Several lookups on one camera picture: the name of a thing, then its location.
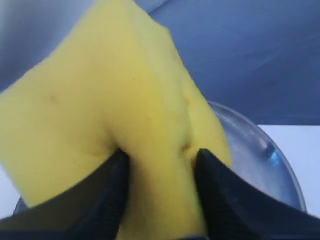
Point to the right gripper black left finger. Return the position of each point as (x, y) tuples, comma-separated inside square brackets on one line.
[(90, 210)]

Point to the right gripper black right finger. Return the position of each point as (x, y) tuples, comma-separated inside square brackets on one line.
[(235, 210)]

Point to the yellow sponge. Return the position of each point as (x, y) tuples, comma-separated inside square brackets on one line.
[(115, 82)]

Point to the round metal plate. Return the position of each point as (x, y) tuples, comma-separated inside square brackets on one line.
[(257, 159)]

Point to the white-grey backdrop cloth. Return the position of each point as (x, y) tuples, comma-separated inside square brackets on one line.
[(259, 57)]

